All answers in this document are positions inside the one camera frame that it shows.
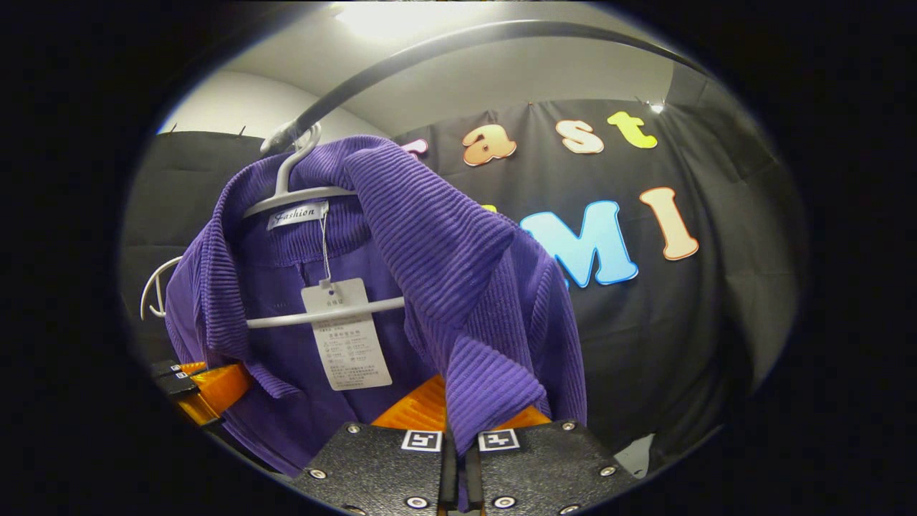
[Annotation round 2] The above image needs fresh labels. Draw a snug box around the purple corduroy jacket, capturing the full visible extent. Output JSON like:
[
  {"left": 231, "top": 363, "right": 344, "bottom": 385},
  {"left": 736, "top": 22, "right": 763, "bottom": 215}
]
[{"left": 165, "top": 135, "right": 588, "bottom": 513}]

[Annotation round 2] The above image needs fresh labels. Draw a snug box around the white plastic hanger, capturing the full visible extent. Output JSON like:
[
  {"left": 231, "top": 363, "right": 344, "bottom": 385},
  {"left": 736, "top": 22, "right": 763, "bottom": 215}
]
[
  {"left": 242, "top": 123, "right": 405, "bottom": 330},
  {"left": 140, "top": 256, "right": 183, "bottom": 320}
]

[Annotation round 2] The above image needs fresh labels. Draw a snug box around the black backdrop cloth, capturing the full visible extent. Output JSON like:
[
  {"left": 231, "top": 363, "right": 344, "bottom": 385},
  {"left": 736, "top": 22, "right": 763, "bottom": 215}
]
[{"left": 118, "top": 79, "right": 803, "bottom": 474}]

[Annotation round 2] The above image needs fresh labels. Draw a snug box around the black clothes rack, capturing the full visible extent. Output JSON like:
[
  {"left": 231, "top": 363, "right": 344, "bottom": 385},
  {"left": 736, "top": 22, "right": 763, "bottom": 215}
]
[{"left": 259, "top": 20, "right": 717, "bottom": 155}]

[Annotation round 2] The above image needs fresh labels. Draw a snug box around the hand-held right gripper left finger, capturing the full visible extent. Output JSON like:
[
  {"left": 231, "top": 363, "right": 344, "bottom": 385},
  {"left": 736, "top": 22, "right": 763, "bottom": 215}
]
[{"left": 290, "top": 374, "right": 459, "bottom": 516}]

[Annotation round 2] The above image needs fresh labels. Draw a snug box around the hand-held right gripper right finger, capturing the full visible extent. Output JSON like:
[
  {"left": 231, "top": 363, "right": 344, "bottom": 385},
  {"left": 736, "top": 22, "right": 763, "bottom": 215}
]
[{"left": 464, "top": 405, "right": 638, "bottom": 516}]

